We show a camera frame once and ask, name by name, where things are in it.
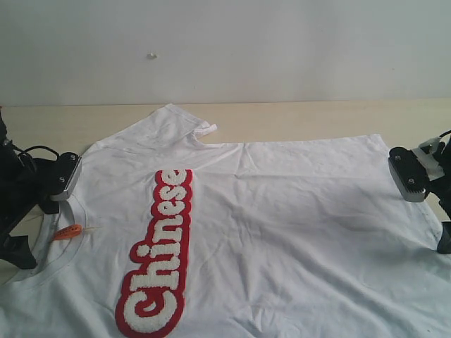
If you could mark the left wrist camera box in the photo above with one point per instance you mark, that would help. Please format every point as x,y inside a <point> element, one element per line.
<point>64,176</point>

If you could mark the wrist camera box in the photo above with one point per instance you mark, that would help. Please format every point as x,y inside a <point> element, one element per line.
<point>64,176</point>
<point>408,174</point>

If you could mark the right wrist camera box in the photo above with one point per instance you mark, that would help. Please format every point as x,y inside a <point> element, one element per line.
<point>408,174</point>

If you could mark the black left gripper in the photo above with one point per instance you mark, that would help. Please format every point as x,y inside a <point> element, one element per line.
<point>22,188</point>

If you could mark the white t-shirt red lettering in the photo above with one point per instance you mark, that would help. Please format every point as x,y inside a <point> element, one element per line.
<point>266,239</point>

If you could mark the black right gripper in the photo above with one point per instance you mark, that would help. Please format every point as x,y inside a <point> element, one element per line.
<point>439,183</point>

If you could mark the orange clothing tag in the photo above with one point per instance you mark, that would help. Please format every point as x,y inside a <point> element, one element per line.
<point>70,232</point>

